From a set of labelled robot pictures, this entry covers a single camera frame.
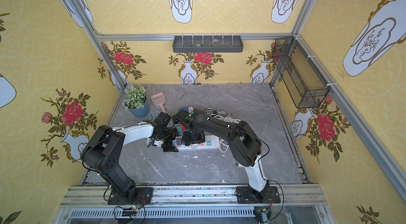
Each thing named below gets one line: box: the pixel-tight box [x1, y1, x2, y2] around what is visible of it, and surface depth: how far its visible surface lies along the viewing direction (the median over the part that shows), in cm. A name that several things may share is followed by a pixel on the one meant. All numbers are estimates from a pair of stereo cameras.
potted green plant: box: [123, 82, 150, 119], surface depth 94 cm
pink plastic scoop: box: [150, 91, 167, 114], surface depth 115 cm
